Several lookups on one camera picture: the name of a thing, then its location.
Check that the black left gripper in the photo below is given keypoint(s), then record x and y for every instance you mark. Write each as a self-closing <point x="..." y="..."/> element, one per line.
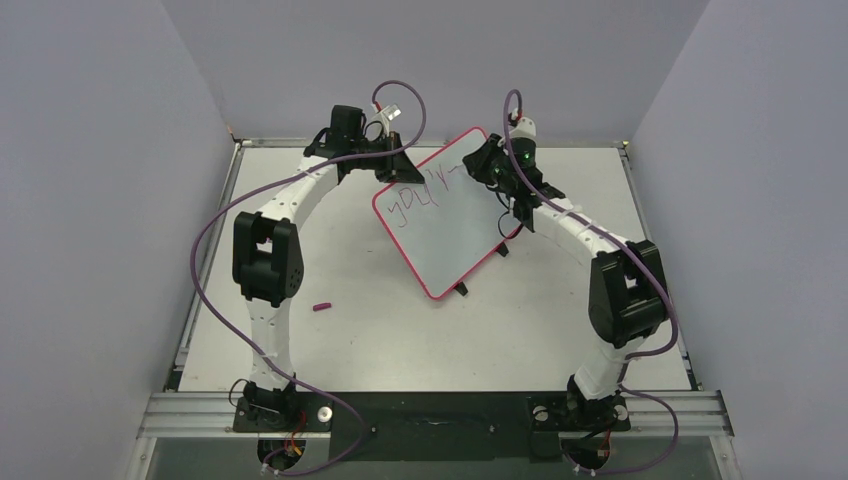
<point x="407" y="171"/>

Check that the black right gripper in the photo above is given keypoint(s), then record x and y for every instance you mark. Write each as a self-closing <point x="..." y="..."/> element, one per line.
<point x="490" y="158"/>

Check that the pink-framed whiteboard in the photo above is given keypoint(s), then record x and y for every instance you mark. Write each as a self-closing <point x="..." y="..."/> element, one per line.
<point x="447" y="226"/>

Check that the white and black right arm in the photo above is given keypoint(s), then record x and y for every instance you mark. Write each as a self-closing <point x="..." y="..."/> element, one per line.
<point x="624" y="305"/>

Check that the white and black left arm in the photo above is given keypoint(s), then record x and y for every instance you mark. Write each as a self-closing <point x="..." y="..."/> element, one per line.
<point x="268" y="264"/>

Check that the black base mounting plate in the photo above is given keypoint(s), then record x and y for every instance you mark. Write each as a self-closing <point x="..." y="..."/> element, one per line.
<point x="432" y="426"/>

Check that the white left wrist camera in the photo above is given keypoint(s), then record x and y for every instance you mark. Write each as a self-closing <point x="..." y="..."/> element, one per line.
<point x="382" y="116"/>

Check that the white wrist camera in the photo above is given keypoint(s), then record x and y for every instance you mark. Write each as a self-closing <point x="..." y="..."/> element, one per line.
<point x="523" y="128"/>
<point x="382" y="116"/>

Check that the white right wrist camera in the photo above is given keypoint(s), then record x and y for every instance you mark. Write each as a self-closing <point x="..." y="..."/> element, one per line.
<point x="523" y="128"/>

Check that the aluminium table edge rail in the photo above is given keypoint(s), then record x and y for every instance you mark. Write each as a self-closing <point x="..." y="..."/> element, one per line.
<point x="660" y="414"/>

